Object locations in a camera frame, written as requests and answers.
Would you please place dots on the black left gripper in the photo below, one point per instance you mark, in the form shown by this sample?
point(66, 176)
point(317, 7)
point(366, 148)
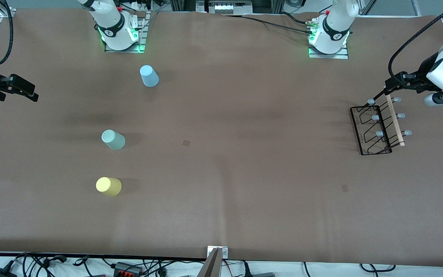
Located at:
point(422, 75)

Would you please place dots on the grey brown mounting beam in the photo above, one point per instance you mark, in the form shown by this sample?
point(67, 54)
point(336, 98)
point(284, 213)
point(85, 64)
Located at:
point(210, 269)

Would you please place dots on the black orange connector box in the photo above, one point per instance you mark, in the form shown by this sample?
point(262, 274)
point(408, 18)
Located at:
point(127, 269)

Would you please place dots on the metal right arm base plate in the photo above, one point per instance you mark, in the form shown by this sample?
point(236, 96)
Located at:
point(142, 40)

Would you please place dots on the pale green plastic cup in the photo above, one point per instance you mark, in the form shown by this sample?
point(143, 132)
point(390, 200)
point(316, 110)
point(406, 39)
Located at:
point(114, 140)

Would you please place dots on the aluminium frame with control box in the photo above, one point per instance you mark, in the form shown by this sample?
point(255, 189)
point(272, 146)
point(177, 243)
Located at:
point(223, 7)

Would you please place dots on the brown table cover sheet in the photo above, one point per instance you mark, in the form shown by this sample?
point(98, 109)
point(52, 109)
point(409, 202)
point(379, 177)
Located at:
point(221, 192)

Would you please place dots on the small metal edge bracket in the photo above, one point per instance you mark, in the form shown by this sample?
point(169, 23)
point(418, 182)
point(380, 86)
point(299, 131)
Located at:
point(224, 252)

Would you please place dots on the white power strip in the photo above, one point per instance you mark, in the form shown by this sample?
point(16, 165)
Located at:
point(140, 6)

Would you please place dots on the yellow plastic cup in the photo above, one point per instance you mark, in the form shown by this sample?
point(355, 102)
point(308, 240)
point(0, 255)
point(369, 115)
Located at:
point(109, 186)

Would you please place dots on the black power adapter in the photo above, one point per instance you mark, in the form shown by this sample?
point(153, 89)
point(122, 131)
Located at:
point(0, 274)

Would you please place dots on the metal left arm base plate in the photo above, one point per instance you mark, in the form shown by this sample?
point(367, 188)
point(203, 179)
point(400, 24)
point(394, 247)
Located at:
point(329, 55)

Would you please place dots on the light blue plastic cup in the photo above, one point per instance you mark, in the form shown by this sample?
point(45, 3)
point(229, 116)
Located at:
point(149, 77)

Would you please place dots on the black power plug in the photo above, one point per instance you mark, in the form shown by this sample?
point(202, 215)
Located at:
point(246, 271)

